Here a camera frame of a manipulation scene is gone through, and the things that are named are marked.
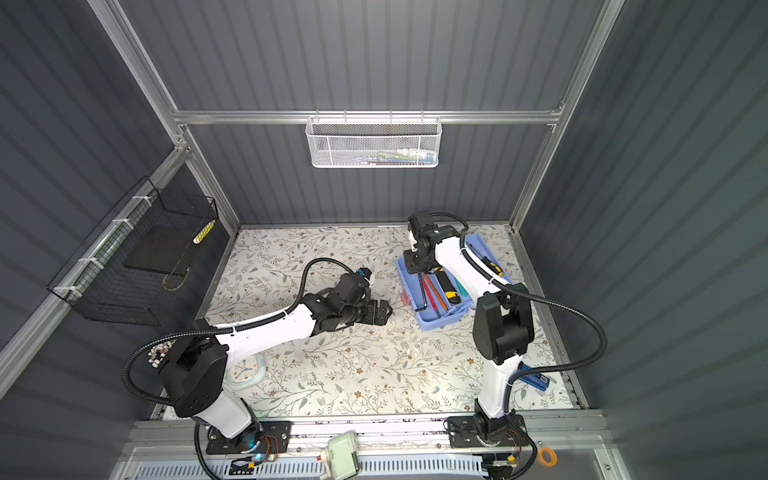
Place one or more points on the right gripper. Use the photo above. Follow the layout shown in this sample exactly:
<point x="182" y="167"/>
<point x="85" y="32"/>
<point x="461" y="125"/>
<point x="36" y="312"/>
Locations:
<point x="411" y="265"/>

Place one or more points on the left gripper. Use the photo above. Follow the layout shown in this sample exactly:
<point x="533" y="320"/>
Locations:
<point x="372" y="317"/>

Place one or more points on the red hex key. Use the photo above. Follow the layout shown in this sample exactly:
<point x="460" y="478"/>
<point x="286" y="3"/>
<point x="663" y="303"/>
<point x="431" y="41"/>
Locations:
<point x="431" y="294"/>

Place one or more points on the yellow black utility knife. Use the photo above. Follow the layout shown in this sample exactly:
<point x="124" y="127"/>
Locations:
<point x="450" y="291"/>

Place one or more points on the white blue tool box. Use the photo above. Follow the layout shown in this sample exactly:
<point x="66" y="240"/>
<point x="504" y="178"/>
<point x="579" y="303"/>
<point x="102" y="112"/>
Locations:
<point x="461" y="256"/>

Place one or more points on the orange pencil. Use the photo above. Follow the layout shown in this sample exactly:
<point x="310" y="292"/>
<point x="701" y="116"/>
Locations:
<point x="438" y="292"/>

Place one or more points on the black hex key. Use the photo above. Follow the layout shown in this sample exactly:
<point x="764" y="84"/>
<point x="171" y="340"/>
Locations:
<point x="425" y="302"/>

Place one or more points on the teal utility knife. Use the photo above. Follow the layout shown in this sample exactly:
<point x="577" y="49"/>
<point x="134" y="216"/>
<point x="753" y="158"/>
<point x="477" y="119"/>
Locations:
<point x="461" y="288"/>

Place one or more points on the yellow black screwdriver short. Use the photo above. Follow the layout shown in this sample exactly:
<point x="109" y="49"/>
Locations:
<point x="492" y="266"/>

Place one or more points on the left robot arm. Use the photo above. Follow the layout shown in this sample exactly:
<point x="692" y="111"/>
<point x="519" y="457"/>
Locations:
<point x="193" y="364"/>

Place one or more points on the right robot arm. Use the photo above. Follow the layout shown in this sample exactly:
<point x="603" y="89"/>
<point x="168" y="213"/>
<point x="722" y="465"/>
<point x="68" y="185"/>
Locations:
<point x="503" y="351"/>

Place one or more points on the green white device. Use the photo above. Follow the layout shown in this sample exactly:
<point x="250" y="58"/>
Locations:
<point x="340" y="457"/>

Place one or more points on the blue stapler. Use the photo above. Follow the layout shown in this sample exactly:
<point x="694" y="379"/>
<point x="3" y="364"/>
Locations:
<point x="539" y="381"/>

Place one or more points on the cup of pencils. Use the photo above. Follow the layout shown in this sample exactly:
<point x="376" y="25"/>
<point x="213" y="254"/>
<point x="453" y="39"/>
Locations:
<point x="157" y="353"/>

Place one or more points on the white wire wall basket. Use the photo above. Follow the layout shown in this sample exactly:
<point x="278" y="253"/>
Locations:
<point x="373" y="144"/>

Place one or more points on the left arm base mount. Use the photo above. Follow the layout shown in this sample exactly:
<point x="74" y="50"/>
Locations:
<point x="268" y="438"/>

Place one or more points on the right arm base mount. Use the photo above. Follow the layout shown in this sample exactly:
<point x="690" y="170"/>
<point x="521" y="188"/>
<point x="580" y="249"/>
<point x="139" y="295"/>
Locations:
<point x="468" y="432"/>

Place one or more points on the black wire side basket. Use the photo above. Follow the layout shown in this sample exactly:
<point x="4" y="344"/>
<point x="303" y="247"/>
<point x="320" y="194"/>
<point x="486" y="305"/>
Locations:
<point x="135" y="270"/>

